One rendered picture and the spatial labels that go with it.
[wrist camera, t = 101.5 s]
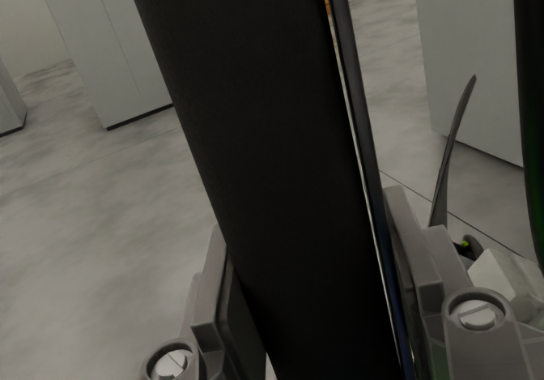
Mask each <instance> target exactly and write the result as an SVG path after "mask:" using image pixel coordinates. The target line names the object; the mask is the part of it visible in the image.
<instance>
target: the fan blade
mask: <svg viewBox="0 0 544 380"><path fill-rule="evenodd" d="M476 81H477V79H476V75H473V76H472V78H471V79H470V81H469V82H468V84H467V86H466V87H465V90H464V91H463V94H462V96H461V99H460V101H459V103H458V106H457V109H456V112H455V114H454V118H453V123H452V125H451V129H450V132H449V135H448V140H447V143H446V147H445V150H444V156H443V159H442V163H441V167H440V170H439V174H438V178H437V182H436V189H435V193H434V198H433V201H432V205H431V214H430V218H429V221H428V226H427V227H432V226H436V225H441V224H442V225H444V226H445V228H446V229H447V231H448V222H447V191H448V169H449V163H450V158H451V155H452V151H453V145H454V142H455V139H456V136H457V131H458V129H459V126H460V124H461V119H462V117H463V114H464V112H465V108H466V106H467V104H468V101H469V98H470V95H471V93H472V91H473V88H474V85H475V83H476Z"/></svg>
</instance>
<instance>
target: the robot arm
mask: <svg viewBox="0 0 544 380"><path fill-rule="evenodd" d="M383 195H384V200H385V208H386V212H387V217H388V222H389V230H390V235H391V240H392V242H391V245H392V250H393V257H394V262H395V267H396V272H397V280H398V284H399V288H400V294H401V298H402V306H403V310H404V315H405V320H406V328H407V333H408V337H409V341H410V346H411V349H412V352H413V355H414V360H415V364H416V366H417V370H418V372H419V378H420V380H544V331H542V330H539V329H537V328H535V327H532V326H529V325H527V324H524V323H523V322H519V321H517V320H516V315H515V313H514V309H513V308H512V305H511V303H510V302H509V300H508V299H507V298H505V297H504V296H503V295H502V294H500V293H498V292H496V291H494V290H491V289H488V288H482V287H474V285H473V283H472V281H471V279H470V276H469V274H468V272H467V270H466V269H465V266H464V264H463V262H462V261H461V258H460V256H459V254H458V252H457V250H456V248H455V246H454V244H453V242H452V240H451V238H450V236H449V234H448V231H447V229H446V228H445V226H444V225H442V224H441V225H436V226H432V227H428V228H421V227H420V225H419V222H418V219H417V217H416V215H415V213H414V209H413V207H412V206H411V203H410V200H409V198H408V195H407V193H406V190H405V188H404V185H403V184H401V185H396V186H390V187H385V188H383ZM138 380H266V348H265V345H264V344H263V341H262V338H261V335H260V333H259V330H258V328H257V324H256V322H255V320H254V317H253V314H252V311H251V309H250V307H249V303H248V301H247V298H246V296H245V294H244V290H243V288H242V285H241V283H240V279H239V277H238V275H237V273H236V269H235V267H234V264H233V261H232V258H231V255H230V254H229V251H228V248H227V245H226V243H225V240H224V238H223V234H222V232H221V230H220V227H219V224H218V223H215V224H214V227H213V231H212V234H211V238H210V244H209V248H208V251H207V255H206V261H205V265H204V268H203V271H198V272H196V273H194V275H193V278H192V282H191V285H190V288H189V294H188V297H187V301H186V303H185V309H184V313H183V316H182V319H181V324H180V328H179V331H178V334H177V337H176V338H174V339H169V340H167V341H164V342H163V343H161V344H159V345H158V346H156V347H155V348H153V349H152V350H151V351H150V352H149V353H148V354H147V356H146V358H145V359H144V361H143V362H142V366H141V369H140V373H139V379H138Z"/></svg>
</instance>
